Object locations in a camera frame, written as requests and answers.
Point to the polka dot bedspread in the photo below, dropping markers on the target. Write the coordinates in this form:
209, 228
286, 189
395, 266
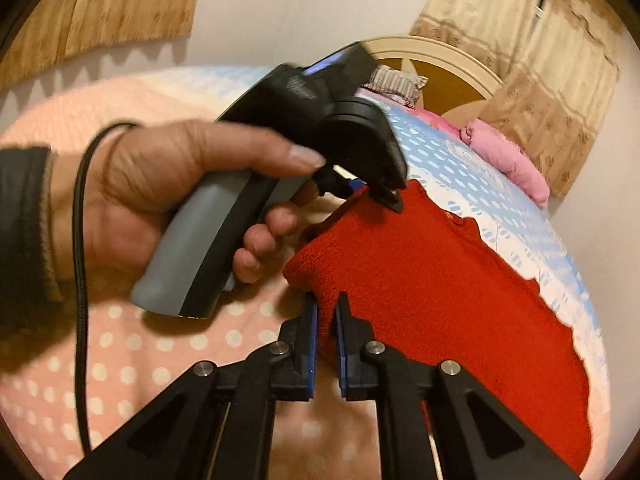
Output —
150, 350

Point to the person's left hand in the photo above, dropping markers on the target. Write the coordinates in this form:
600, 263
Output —
150, 180

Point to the cream wooden headboard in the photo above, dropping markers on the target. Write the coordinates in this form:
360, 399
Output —
430, 46

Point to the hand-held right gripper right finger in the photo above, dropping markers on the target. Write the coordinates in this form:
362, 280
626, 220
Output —
341, 350

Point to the pink pillow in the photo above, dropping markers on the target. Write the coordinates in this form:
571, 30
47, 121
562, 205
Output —
505, 155

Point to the striped pillow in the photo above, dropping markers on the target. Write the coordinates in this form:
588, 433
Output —
395, 82

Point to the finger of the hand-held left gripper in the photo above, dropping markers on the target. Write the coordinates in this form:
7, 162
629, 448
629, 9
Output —
390, 199
350, 186

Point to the red knitted sweater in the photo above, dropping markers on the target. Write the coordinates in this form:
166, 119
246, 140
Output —
440, 270

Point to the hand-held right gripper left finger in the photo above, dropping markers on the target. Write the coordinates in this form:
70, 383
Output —
312, 345

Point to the beige flowered curtain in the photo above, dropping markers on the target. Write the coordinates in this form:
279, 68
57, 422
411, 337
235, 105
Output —
100, 10
475, 0
565, 110

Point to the person's left forearm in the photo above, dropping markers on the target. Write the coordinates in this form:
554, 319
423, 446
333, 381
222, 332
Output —
25, 220

